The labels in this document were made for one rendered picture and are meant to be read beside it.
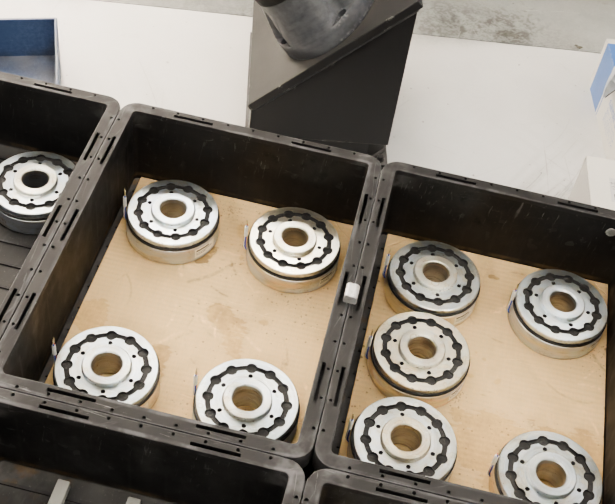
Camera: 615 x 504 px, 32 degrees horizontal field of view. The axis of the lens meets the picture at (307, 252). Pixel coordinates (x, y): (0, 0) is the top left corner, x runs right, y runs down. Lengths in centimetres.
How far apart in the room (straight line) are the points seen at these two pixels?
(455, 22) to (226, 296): 199
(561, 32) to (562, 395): 206
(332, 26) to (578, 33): 183
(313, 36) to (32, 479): 66
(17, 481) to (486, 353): 50
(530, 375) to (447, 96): 62
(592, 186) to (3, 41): 86
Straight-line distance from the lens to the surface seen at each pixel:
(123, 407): 95
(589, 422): 114
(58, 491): 102
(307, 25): 136
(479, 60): 174
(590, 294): 121
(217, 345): 111
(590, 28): 317
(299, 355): 111
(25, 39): 164
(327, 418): 95
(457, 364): 110
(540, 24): 313
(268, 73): 144
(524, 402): 113
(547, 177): 157
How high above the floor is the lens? 173
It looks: 48 degrees down
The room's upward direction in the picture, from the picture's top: 9 degrees clockwise
